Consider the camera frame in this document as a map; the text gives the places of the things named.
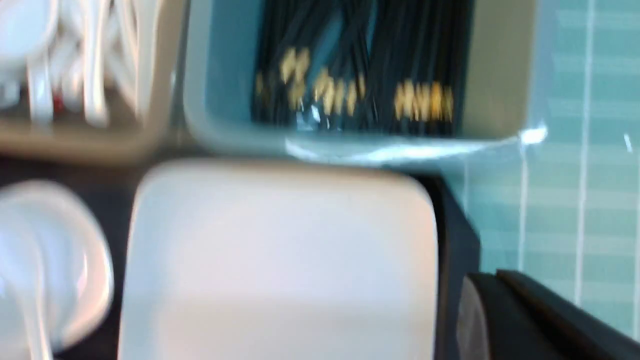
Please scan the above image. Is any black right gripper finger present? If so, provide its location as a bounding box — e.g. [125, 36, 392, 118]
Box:
[457, 269, 640, 360]

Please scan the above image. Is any small white bowl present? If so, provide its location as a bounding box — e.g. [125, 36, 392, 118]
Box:
[0, 180, 114, 360]

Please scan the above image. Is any brown plastic spoon bin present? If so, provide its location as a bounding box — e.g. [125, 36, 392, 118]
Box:
[1, 0, 190, 164]

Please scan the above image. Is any blue plastic chopstick bin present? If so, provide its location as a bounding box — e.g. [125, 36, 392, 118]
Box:
[183, 0, 542, 169]

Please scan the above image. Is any green checkered tablecloth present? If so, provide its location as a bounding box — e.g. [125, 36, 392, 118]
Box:
[445, 0, 640, 341]

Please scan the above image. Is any black plastic serving tray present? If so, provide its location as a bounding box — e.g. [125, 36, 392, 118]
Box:
[1, 156, 482, 360]

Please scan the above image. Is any pile of black chopsticks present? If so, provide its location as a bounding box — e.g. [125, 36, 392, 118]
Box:
[251, 0, 475, 138]

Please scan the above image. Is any large white square plate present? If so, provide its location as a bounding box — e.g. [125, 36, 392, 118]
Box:
[118, 159, 439, 360]

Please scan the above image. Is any pile of white spoons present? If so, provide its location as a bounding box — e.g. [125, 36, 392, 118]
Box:
[0, 0, 165, 128]

